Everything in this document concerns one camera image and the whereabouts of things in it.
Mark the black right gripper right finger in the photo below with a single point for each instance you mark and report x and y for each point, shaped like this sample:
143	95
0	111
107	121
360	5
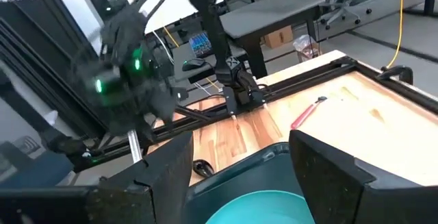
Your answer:
325	183

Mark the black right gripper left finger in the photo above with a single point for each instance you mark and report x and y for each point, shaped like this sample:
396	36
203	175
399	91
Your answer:
161	183

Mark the teal plastic plate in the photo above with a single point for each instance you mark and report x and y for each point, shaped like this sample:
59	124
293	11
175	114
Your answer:
260	210

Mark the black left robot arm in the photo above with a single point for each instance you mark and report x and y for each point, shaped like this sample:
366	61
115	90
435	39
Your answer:
212	28

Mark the dark green plastic tray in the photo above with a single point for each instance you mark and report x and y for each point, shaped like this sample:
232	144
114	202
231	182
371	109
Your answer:
260	169

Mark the dark keyboard shelf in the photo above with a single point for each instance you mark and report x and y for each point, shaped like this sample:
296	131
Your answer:
180	53

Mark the black computer mouse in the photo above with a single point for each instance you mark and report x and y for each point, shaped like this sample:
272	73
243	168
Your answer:
193	64

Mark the keyboard with blue keys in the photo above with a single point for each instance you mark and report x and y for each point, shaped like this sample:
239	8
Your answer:
201	44

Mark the blue chair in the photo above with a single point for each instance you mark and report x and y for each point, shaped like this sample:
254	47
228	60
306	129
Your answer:
34	172

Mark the clear plastic bag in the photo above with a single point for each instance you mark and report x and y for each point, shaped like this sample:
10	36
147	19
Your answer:
306	47

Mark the cardboard box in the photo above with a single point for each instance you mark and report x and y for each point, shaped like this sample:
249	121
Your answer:
279	37

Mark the grey desk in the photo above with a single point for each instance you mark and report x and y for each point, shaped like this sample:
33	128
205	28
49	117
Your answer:
270	15

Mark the grey office chair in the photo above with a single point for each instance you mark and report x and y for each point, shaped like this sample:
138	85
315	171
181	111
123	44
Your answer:
342	8

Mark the silver metal bracket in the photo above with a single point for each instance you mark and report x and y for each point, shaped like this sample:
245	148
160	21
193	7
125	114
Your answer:
135	147

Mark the black upright frame post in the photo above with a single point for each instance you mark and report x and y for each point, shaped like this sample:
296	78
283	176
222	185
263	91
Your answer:
34	63

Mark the black metal table frame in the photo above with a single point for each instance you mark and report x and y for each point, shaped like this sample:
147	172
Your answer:
308	78

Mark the black frame clamp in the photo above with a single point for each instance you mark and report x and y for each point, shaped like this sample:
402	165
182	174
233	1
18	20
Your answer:
397	71

